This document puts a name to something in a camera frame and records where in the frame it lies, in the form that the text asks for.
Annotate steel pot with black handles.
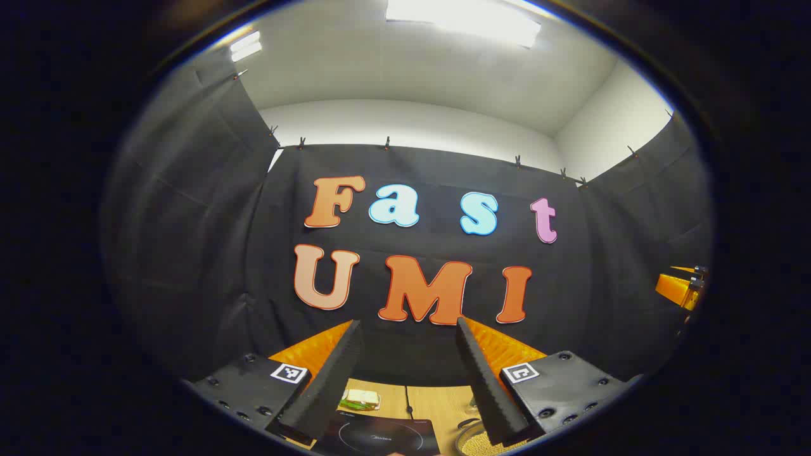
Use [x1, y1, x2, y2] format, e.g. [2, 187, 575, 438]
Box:
[455, 415, 539, 456]

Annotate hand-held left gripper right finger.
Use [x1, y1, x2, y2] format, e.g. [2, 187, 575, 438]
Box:
[456, 316, 643, 448]

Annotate black induction cooktop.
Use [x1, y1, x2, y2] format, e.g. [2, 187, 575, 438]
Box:
[314, 410, 441, 456]

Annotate row of small cloth clips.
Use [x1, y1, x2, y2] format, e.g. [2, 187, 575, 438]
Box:
[231, 70, 675, 187]

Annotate pile of soybeans in pot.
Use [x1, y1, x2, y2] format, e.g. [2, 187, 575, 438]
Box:
[463, 427, 527, 456]

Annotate sandwich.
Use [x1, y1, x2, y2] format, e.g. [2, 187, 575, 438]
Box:
[337, 388, 381, 412]

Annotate black backdrop cloth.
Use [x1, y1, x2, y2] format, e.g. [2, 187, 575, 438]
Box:
[101, 54, 713, 387]

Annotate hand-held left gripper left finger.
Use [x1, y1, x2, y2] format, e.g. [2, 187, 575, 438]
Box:
[189, 319, 366, 443]

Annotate ceiling light panel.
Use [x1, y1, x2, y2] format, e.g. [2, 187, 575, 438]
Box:
[385, 0, 543, 49]
[229, 30, 263, 63]

